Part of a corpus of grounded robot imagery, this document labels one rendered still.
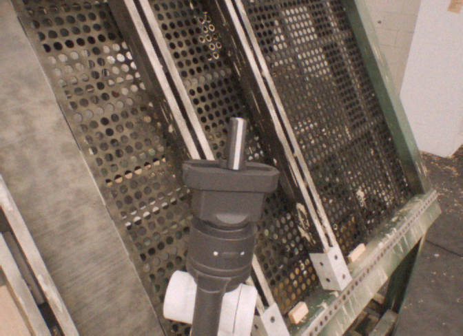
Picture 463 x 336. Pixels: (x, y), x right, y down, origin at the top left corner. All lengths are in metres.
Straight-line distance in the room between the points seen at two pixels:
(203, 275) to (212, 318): 0.05
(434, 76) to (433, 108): 0.30
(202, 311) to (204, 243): 0.08
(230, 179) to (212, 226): 0.07
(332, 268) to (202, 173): 0.83
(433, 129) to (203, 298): 3.83
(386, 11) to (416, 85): 1.76
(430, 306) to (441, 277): 0.28
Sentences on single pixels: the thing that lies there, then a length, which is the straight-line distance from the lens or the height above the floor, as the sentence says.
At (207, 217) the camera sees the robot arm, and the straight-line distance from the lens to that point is 0.48.
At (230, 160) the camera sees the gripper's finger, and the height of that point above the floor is 1.60.
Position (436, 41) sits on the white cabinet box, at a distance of 4.01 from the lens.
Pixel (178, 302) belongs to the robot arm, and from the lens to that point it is 0.56.
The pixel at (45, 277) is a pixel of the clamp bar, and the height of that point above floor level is 1.32.
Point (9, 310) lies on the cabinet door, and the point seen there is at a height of 1.27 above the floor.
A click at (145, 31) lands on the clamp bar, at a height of 1.65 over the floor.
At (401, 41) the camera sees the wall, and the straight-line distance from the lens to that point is 5.63.
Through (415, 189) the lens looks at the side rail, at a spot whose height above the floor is 0.91.
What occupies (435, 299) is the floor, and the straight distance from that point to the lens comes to 2.70.
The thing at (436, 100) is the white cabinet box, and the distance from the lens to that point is 4.11.
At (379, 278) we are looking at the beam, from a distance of 1.47.
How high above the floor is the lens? 1.84
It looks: 30 degrees down
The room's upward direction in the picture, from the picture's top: straight up
